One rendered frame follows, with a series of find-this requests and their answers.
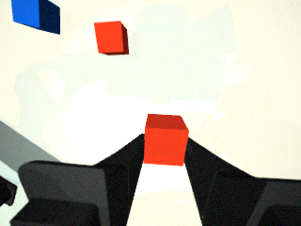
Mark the blue cube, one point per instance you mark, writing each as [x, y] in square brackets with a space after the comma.
[40, 14]

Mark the red cube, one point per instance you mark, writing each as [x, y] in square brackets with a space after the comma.
[165, 140]
[112, 38]

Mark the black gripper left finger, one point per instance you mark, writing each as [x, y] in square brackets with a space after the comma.
[110, 183]

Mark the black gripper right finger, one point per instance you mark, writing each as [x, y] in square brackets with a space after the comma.
[228, 196]

